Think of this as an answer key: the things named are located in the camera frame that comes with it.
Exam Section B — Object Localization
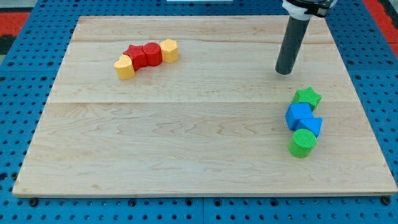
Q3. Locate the light wooden board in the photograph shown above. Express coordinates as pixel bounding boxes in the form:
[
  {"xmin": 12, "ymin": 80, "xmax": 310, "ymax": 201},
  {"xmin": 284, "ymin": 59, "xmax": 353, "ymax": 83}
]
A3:
[{"xmin": 12, "ymin": 16, "xmax": 397, "ymax": 198}]

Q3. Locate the yellow hexagon block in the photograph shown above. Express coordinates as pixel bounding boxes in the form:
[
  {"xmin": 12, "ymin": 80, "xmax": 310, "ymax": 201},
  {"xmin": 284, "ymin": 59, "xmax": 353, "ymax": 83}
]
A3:
[{"xmin": 160, "ymin": 39, "xmax": 179, "ymax": 63}]

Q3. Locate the red cylinder block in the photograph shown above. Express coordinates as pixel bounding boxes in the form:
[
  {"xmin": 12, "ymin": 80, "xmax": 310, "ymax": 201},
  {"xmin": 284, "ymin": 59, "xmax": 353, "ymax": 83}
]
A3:
[{"xmin": 143, "ymin": 42, "xmax": 162, "ymax": 67}]

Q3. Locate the red star block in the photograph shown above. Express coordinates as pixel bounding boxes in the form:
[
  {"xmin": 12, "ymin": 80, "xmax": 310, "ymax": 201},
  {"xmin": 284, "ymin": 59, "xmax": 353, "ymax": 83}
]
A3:
[{"xmin": 123, "ymin": 45, "xmax": 148, "ymax": 71}]

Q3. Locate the yellow heart block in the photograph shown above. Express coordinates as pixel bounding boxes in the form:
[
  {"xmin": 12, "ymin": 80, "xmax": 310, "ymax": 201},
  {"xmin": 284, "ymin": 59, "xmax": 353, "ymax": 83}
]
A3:
[{"xmin": 114, "ymin": 55, "xmax": 136, "ymax": 80}]

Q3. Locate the blue cube block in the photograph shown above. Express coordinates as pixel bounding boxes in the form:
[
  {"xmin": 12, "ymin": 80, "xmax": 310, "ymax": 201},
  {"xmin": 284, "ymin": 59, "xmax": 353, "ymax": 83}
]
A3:
[{"xmin": 285, "ymin": 103, "xmax": 313, "ymax": 130}]

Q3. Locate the green cylinder block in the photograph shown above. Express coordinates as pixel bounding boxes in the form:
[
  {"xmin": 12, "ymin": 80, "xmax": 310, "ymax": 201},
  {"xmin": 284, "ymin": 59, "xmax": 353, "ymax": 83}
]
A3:
[{"xmin": 288, "ymin": 129, "xmax": 317, "ymax": 159}]

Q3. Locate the green star block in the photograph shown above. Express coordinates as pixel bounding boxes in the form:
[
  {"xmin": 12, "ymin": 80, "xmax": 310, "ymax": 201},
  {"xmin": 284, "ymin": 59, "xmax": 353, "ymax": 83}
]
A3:
[{"xmin": 292, "ymin": 87, "xmax": 322, "ymax": 111}]

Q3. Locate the blue triangle block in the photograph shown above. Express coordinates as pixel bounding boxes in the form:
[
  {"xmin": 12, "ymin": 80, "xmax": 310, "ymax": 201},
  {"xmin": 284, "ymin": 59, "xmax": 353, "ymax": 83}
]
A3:
[{"xmin": 295, "ymin": 118, "xmax": 323, "ymax": 138}]

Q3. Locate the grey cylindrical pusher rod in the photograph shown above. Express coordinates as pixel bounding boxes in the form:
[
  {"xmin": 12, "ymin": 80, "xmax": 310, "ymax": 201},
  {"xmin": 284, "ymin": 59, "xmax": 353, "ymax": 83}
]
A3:
[{"xmin": 275, "ymin": 16, "xmax": 309, "ymax": 75}]

